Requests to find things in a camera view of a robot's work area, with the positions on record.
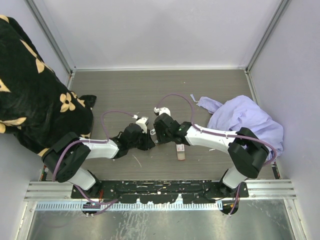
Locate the pink stapler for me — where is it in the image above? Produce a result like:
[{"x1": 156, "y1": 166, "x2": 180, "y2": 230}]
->
[{"x1": 150, "y1": 129, "x2": 156, "y2": 136}]

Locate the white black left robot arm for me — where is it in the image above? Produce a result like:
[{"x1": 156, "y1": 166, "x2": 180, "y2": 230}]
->
[{"x1": 41, "y1": 123, "x2": 156, "y2": 198}]

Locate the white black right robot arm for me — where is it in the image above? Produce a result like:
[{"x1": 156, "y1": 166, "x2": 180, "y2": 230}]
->
[{"x1": 153, "y1": 113, "x2": 269, "y2": 197}]

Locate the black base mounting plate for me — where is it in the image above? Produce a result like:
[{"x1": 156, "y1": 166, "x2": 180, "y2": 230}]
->
[{"x1": 86, "y1": 180, "x2": 237, "y2": 204}]

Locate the lavender crumpled cloth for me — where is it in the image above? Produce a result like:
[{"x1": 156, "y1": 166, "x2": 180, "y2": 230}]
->
[{"x1": 197, "y1": 95, "x2": 284, "y2": 157}]

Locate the black floral blanket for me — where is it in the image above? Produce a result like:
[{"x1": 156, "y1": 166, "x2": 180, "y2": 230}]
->
[{"x1": 0, "y1": 15, "x2": 97, "y2": 156}]

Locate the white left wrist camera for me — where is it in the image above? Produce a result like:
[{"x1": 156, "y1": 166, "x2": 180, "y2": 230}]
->
[{"x1": 134, "y1": 115, "x2": 149, "y2": 134}]

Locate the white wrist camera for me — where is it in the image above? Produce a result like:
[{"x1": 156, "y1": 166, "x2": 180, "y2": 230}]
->
[
  {"x1": 153, "y1": 107, "x2": 171, "y2": 116},
  {"x1": 134, "y1": 115, "x2": 149, "y2": 134}
]

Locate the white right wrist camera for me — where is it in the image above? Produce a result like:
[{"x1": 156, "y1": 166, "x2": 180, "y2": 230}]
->
[{"x1": 153, "y1": 107, "x2": 171, "y2": 116}]

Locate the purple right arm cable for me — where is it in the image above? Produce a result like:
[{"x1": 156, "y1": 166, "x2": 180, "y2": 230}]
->
[{"x1": 155, "y1": 93, "x2": 277, "y2": 216}]

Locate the white slotted cable duct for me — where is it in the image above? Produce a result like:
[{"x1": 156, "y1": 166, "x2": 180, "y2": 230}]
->
[{"x1": 35, "y1": 201, "x2": 223, "y2": 212}]

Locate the aluminium front rail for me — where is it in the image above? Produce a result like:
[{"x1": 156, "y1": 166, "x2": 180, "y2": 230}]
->
[{"x1": 23, "y1": 179, "x2": 297, "y2": 202}]

